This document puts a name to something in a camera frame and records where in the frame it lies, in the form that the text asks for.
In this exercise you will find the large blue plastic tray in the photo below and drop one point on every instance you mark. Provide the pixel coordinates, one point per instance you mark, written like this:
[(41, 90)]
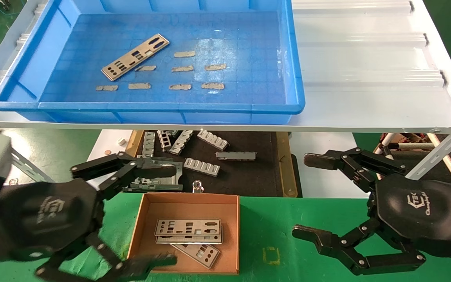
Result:
[(229, 39)]

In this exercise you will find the white tube frame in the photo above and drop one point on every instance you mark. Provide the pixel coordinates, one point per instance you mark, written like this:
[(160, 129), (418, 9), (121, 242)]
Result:
[(413, 145)]

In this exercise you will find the gray tape strip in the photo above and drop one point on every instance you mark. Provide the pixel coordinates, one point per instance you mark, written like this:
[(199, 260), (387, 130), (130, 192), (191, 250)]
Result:
[(145, 68), (184, 54), (182, 69)]

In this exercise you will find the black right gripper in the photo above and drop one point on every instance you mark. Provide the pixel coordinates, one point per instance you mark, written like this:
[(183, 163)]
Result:
[(417, 211)]

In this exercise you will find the small silver metal knob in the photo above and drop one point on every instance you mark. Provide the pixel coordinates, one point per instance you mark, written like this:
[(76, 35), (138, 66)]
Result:
[(198, 187)]

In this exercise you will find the open brown cardboard box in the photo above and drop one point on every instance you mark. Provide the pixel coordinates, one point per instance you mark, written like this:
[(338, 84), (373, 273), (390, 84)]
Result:
[(147, 227)]

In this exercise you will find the silver slotted metal bracket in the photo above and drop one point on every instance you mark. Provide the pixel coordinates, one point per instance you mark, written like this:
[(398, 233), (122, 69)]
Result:
[(212, 140), (181, 142), (163, 141), (235, 156), (201, 167), (149, 145)]

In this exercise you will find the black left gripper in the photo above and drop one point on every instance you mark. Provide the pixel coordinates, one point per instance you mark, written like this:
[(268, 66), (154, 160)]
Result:
[(53, 215)]

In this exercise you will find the white metal shelf rack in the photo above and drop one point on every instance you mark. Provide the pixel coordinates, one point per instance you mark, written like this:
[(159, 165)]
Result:
[(366, 58)]

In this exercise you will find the green table cloth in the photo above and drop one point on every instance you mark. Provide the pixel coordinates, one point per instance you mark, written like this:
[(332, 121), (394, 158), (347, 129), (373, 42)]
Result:
[(264, 219)]

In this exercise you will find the black work mat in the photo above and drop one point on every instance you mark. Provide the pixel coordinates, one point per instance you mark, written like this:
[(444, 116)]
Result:
[(249, 176)]

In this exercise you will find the large silver sheet-metal bracket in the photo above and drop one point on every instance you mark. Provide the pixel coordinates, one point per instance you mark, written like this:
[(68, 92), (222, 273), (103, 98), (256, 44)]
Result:
[(159, 184)]

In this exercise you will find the silver IO shield plate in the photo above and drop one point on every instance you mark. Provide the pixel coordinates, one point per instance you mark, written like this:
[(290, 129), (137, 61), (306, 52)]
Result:
[(198, 254), (129, 67), (178, 231), (194, 239)]

